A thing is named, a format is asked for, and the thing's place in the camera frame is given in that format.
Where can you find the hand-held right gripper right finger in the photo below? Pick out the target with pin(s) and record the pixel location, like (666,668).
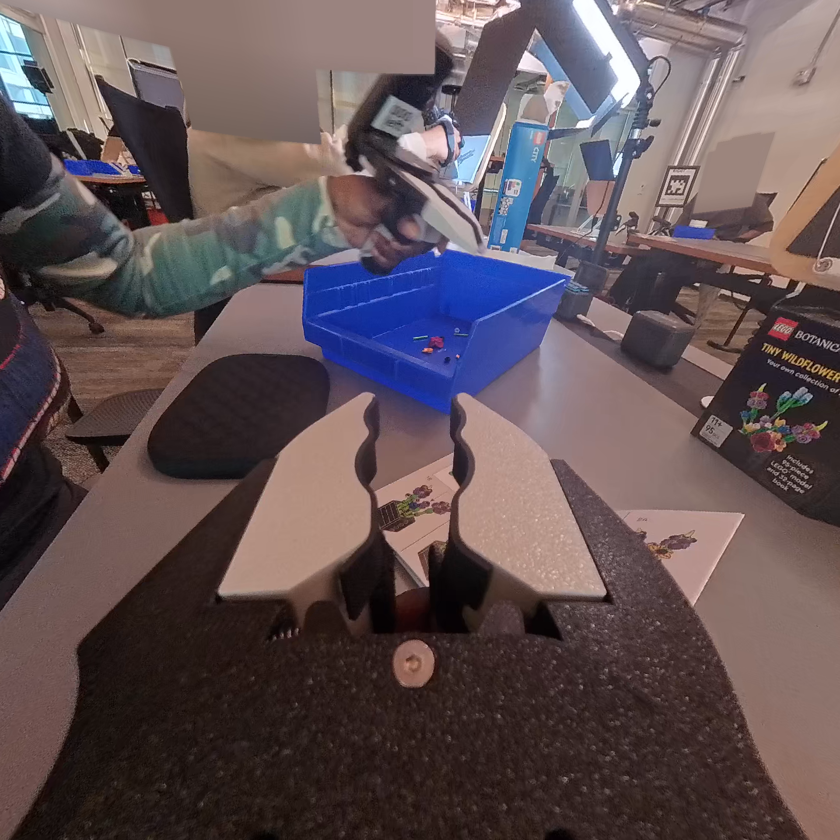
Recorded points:
(532,525)

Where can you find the grey desk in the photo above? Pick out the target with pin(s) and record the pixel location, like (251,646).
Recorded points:
(617,433)

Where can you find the black desk lamp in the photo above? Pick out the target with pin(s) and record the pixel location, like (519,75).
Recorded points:
(578,53)

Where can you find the small black box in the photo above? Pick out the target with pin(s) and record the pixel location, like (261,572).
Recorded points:
(575,302)

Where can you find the person's left hand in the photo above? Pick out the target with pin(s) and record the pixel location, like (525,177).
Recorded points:
(365,217)

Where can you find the person's right hand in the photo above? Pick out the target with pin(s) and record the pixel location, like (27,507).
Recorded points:
(414,610)

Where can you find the wooden background desk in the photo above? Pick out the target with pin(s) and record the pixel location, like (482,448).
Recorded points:
(656,250)

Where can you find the black wrist rest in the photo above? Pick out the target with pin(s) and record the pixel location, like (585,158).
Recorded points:
(236,414)

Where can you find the blue storage bin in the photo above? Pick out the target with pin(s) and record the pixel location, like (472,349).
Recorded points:
(95,168)
(420,309)

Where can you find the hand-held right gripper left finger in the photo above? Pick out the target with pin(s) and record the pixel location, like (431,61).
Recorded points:
(295,525)

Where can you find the office chair base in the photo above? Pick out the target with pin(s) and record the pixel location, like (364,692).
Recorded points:
(112,420)

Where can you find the instruction booklet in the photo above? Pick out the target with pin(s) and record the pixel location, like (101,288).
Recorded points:
(683,545)

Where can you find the black device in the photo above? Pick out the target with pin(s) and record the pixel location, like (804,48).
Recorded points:
(656,339)

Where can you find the framed wall sign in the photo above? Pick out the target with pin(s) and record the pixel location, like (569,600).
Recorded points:
(677,185)

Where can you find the blue printed carton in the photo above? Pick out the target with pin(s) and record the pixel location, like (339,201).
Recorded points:
(519,184)

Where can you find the pile of toy brick pieces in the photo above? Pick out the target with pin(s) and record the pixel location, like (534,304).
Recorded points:
(440,347)

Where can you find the person's left forearm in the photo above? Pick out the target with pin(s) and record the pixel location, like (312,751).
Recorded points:
(171,250)

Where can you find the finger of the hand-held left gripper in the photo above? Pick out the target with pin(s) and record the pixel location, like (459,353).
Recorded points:
(433,197)

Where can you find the person's dark pants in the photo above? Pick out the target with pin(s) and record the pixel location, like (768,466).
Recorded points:
(33,525)

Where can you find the black product box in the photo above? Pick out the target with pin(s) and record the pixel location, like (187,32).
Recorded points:
(781,420)

